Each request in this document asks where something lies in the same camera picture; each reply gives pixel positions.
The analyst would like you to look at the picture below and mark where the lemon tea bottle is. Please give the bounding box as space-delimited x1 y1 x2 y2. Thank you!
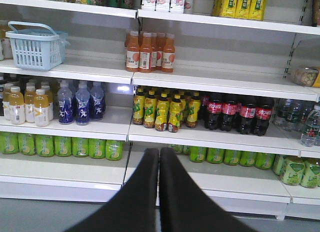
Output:
154 92 170 132
132 87 146 125
168 94 182 133

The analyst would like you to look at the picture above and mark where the blue sports drink bottle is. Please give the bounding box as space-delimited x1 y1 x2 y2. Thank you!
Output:
57 80 74 125
75 83 90 126
89 81 105 121

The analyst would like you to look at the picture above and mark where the cola bottle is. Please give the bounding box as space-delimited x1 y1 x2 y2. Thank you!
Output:
252 97 274 136
237 95 257 135
204 92 223 130
220 93 238 132

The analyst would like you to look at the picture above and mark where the lemon tea bottle front middle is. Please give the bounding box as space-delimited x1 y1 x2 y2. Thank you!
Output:
154 92 170 132

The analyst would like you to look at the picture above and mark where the white peach drink bottle middle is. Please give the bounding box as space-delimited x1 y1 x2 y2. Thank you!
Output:
155 0 171 12

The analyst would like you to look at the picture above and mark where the blue sports drink bottle middle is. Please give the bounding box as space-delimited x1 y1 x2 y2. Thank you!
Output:
75 83 90 126

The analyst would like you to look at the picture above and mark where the lemon tea bottle front right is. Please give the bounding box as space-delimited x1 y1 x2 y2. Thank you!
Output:
168 94 182 133

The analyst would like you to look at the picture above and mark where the yellow vitamin drink bottle left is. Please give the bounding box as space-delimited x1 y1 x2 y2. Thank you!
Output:
8 86 26 125

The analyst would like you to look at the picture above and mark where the yellow vitamin drink bottle right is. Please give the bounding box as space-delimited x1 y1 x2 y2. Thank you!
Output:
34 88 50 127

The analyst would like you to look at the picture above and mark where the yellow vitamin drink bottle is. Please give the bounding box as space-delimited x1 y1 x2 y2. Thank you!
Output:
34 88 50 127
24 84 36 123
8 86 26 125

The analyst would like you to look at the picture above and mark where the cola bottle far left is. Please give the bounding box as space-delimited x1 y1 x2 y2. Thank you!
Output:
204 92 223 130

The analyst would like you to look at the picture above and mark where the orange juice bottle right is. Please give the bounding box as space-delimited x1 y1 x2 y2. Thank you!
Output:
161 33 176 73

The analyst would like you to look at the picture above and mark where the cola bottle far right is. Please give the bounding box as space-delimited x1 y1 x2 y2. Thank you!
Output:
252 97 274 136

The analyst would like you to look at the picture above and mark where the lemon tea bottle front left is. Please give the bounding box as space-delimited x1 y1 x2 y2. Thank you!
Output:
132 87 146 125

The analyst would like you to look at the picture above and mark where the white store shelving unit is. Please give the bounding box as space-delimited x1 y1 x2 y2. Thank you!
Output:
0 0 320 221

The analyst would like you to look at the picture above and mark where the orange juice bottle front middle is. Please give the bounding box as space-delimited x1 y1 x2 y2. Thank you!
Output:
139 32 153 73

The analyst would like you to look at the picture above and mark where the orange juice bottle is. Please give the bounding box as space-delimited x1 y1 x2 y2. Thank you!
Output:
139 32 153 73
161 33 176 73
125 30 140 72

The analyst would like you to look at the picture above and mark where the light blue plastic basket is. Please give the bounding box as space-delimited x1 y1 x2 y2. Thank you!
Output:
5 21 69 71

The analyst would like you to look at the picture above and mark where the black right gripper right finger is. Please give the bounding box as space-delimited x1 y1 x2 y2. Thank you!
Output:
159 147 255 232

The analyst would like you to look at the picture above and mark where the white peach drink bottle left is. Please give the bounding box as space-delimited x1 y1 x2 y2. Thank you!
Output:
141 0 156 11

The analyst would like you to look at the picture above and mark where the blue sports drink bottle left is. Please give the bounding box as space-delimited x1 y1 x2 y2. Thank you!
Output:
57 80 74 125

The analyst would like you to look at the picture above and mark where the white peach drink bottle right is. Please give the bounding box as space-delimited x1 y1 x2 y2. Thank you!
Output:
169 0 185 14

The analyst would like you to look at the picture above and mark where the white peach drink bottle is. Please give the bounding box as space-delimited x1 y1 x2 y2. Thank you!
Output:
141 0 156 11
169 0 185 14
155 0 171 12

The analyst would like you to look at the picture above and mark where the blue sports drink bottle right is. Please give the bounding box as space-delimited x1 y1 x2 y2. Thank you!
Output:
89 81 105 121

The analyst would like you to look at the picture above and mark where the orange juice bottle front left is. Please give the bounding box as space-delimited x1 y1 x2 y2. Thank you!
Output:
125 30 140 72

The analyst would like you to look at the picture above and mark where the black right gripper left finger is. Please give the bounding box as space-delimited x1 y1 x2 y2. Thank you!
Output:
66 148 159 232

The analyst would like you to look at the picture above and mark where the yellow vitamin drink bottle middle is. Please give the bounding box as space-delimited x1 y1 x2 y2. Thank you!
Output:
24 84 36 123

